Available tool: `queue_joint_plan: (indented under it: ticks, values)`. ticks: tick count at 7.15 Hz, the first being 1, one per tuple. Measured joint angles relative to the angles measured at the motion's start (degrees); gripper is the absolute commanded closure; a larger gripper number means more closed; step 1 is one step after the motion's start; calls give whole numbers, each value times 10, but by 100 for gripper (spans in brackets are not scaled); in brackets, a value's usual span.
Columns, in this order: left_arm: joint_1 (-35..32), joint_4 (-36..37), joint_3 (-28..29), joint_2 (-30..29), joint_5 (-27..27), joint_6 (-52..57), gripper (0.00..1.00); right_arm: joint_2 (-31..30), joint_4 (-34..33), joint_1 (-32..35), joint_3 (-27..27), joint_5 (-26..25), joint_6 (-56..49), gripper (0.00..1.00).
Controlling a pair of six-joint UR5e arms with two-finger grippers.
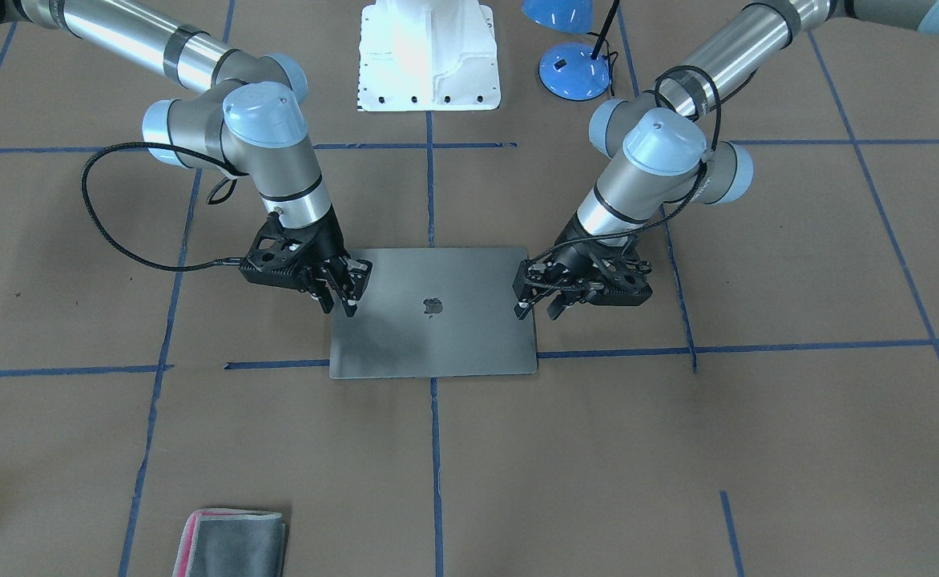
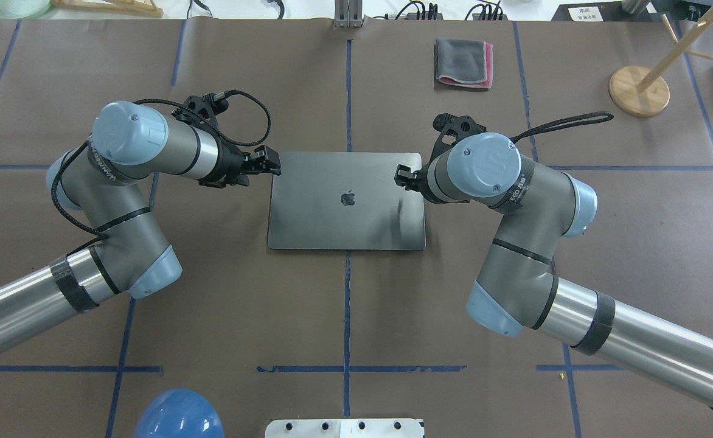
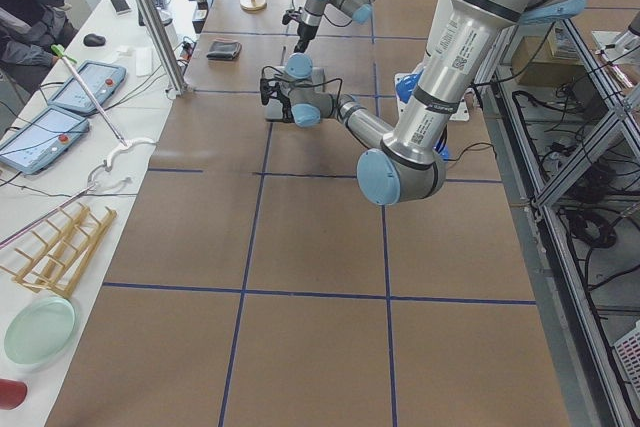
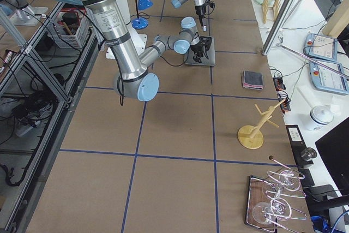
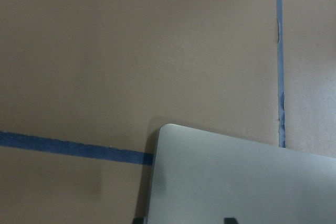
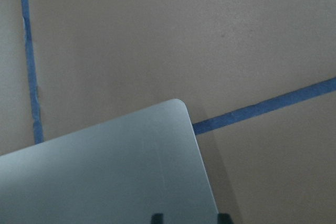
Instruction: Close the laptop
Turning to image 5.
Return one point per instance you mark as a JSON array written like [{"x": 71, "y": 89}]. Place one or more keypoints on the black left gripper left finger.
[{"x": 139, "y": 220}]

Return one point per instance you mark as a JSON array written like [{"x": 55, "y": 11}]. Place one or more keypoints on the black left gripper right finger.
[{"x": 230, "y": 220}]

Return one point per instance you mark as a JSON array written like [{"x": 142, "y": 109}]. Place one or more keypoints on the silver laptop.
[{"x": 204, "y": 177}]

